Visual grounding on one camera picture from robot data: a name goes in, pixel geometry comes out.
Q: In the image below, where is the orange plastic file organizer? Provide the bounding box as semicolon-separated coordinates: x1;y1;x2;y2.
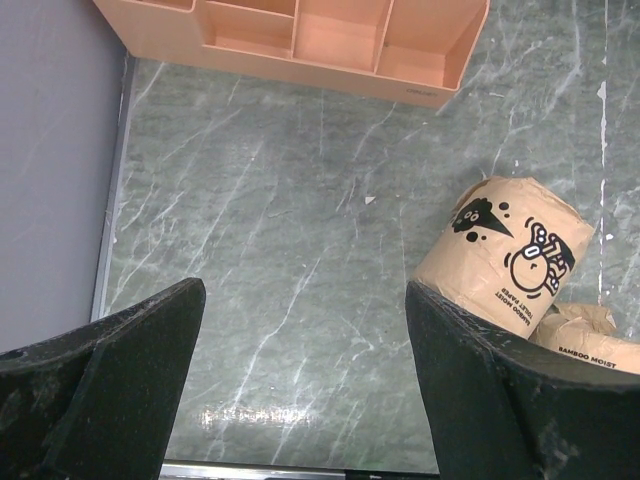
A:
95;0;490;108

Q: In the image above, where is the kraft wrapped toilet paper roll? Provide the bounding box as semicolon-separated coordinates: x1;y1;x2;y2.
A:
413;176;594;338
529;303;639;375

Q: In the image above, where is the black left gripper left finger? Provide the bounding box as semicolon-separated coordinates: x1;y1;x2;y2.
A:
1;278;206;479

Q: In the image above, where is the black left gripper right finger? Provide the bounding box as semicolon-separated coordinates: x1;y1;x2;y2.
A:
405;282;639;479

